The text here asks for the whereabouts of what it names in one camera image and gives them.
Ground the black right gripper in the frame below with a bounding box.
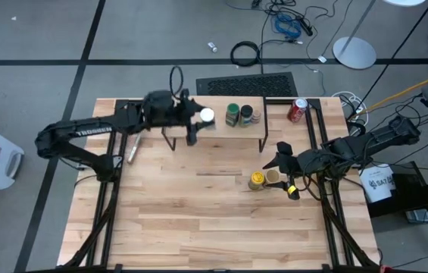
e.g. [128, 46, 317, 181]
[262, 141, 330, 202]

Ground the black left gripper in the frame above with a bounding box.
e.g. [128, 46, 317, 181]
[142, 89, 210, 148]

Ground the white lid bagel seasoning jar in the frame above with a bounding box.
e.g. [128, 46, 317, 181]
[198, 107, 217, 130]

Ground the tan lid furikake jar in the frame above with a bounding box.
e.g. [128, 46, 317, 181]
[264, 168, 282, 190]

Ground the yellow lid chili onion jar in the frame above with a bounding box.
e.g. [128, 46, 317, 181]
[247, 171, 267, 192]

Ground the green lid oregano jar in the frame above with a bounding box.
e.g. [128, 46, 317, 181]
[224, 102, 241, 128]

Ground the black lid spice jar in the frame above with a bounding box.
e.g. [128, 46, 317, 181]
[239, 104, 255, 128]

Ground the red Coca-Cola can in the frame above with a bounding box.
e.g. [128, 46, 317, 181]
[286, 97, 309, 124]

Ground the black computer case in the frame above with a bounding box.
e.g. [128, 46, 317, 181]
[195, 71, 300, 98]

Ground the white paper bag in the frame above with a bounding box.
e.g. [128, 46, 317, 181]
[357, 162, 397, 205]

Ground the black side table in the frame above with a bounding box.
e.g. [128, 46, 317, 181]
[364, 161, 428, 253]

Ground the grey round lamp base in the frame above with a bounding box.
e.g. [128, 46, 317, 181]
[332, 36, 378, 71]

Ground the black power adapter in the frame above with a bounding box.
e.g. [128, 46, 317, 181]
[295, 15, 315, 38]

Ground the grey lamp pole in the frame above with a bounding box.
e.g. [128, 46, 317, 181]
[340, 0, 378, 54]

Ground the wooden shelf black metal frame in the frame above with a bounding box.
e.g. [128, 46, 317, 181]
[160, 95, 270, 154]

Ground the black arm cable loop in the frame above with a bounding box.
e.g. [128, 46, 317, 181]
[168, 64, 185, 99]

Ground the wire whisk wooden handle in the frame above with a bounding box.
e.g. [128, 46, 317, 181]
[127, 131, 143, 165]

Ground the coiled black cable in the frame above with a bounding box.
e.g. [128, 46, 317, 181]
[230, 40, 262, 69]

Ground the white cable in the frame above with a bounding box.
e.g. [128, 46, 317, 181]
[330, 89, 370, 115]

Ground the black aluminium table frame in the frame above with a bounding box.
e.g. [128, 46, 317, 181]
[60, 97, 383, 273]

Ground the blue cable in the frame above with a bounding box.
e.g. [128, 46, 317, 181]
[271, 12, 304, 39]

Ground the yellow cable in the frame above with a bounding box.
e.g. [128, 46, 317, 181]
[356, 64, 428, 115]

